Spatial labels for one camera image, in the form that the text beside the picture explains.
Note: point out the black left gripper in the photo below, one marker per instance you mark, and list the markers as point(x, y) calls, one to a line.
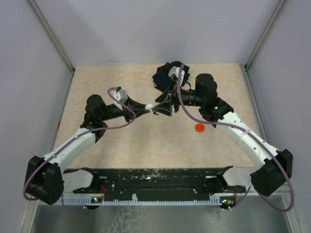
point(129, 111)

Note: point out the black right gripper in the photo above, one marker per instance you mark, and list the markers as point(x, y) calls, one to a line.
point(165, 107)

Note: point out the white earbud charging case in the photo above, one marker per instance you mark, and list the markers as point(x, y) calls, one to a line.
point(149, 106)

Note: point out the orange earbud charging case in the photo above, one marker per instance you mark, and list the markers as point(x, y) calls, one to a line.
point(200, 127)

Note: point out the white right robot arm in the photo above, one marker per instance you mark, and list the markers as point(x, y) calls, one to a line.
point(272, 167)

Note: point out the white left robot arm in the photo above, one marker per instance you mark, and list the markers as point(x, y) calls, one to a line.
point(46, 179)

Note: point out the dark navy folded cloth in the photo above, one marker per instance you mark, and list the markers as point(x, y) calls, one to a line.
point(161, 78)

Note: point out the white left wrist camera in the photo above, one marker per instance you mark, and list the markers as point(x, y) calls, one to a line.
point(121, 95)

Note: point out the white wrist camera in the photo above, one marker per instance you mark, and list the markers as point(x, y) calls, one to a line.
point(121, 95)
point(176, 72)

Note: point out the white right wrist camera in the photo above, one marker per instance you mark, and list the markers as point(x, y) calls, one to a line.
point(176, 72)

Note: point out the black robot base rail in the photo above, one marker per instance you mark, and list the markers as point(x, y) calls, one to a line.
point(159, 184)

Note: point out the aluminium corner post right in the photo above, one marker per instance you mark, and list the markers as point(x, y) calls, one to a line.
point(265, 34)

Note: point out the aluminium corner post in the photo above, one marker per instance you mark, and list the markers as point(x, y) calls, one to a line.
point(51, 34)
point(265, 34)

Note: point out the aluminium corner post left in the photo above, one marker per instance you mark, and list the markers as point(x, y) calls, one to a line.
point(51, 34)

